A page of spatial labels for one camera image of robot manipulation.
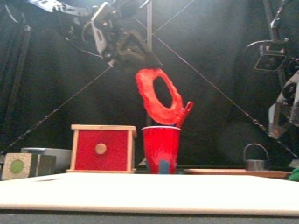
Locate red dough ring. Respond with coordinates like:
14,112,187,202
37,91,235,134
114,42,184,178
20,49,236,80
135,67,184,126

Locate red plastic dough tool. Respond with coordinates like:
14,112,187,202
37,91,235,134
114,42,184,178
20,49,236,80
175,101,195,129

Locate red plastic cup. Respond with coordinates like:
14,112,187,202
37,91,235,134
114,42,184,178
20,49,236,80
140,125,183,175

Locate small blue plastic piece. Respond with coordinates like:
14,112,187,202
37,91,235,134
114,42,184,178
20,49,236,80
156,158,172,175

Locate wooden box with red drawer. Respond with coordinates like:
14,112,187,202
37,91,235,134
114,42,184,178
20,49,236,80
66,123,137,175

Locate grey metal block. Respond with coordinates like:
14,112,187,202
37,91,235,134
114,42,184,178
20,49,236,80
20,146,73,172

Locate wooden block with green circle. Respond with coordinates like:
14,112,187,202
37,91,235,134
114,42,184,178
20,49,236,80
0,152,57,181

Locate white rectangular board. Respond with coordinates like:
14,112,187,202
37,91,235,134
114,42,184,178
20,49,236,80
0,172,299,217

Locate vertical metal frame pole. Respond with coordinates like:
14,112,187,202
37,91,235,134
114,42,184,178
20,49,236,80
145,0,155,127

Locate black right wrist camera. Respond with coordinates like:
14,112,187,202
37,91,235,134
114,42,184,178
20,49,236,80
253,40,289,73

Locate small metal bucket with handle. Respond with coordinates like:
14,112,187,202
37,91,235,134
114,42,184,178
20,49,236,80
241,143,271,172

